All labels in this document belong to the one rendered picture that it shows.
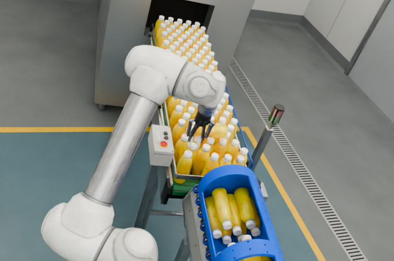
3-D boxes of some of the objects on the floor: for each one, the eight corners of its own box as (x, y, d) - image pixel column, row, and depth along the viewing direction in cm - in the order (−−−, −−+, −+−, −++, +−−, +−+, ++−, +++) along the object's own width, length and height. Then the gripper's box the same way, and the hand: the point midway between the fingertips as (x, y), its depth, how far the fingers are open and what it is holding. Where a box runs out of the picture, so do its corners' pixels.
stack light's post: (212, 244, 313) (267, 130, 249) (211, 239, 316) (265, 125, 252) (217, 244, 314) (273, 131, 250) (216, 240, 318) (271, 126, 254)
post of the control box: (122, 265, 281) (155, 154, 223) (122, 259, 284) (154, 149, 226) (128, 265, 283) (162, 155, 224) (128, 259, 286) (162, 149, 227)
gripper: (190, 114, 204) (177, 150, 218) (223, 118, 209) (209, 153, 223) (187, 104, 210) (176, 140, 224) (220, 108, 215) (207, 143, 229)
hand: (194, 142), depth 221 cm, fingers closed on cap, 4 cm apart
